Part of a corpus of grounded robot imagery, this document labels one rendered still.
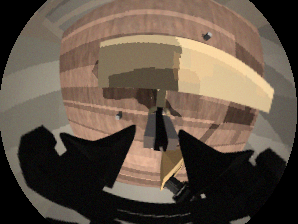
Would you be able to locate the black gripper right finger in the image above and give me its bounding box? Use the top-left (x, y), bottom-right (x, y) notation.
top-left (177, 129), bottom-right (254, 196)

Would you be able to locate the small grey cylinder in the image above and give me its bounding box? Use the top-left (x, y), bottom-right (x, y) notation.
top-left (204, 31), bottom-right (212, 40)

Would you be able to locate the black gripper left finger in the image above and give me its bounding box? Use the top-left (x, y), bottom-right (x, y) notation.
top-left (60, 124), bottom-right (137, 189)

